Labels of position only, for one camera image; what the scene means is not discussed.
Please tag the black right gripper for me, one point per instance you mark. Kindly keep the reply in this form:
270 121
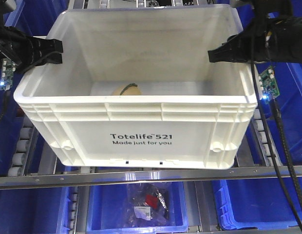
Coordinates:
279 40

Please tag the white plastic tote crate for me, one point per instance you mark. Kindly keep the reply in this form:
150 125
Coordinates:
192 113

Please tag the green circuit board right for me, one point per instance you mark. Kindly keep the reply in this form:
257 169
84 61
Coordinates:
268 84

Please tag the plastic bagged parts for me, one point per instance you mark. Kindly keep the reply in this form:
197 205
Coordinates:
147 205

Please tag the green circuit board left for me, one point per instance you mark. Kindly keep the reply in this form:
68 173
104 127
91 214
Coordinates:
7 73

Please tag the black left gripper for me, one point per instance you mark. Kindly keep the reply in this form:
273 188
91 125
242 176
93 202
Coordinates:
26 51

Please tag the green circuit board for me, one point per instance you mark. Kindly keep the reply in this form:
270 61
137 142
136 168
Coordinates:
268 84
7 73

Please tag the blue bin lower right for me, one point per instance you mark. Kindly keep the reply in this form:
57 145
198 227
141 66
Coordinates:
252 203

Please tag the yellow mango plush toy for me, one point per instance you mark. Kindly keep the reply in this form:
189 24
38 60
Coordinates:
131 89

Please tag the metal shelf rail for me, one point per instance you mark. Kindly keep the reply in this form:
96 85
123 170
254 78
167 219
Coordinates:
110 177

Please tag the blue bin lower left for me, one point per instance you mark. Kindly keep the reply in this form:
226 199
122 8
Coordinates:
34 211

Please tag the blue bin with bags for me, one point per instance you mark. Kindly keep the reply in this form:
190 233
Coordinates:
107 208

